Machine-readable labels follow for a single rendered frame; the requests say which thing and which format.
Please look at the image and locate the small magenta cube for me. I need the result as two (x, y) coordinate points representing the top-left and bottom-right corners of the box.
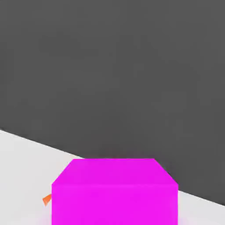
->
(51, 158), (179, 225)

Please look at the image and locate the small orange cube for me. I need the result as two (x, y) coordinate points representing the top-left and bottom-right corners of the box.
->
(42, 193), (52, 207)

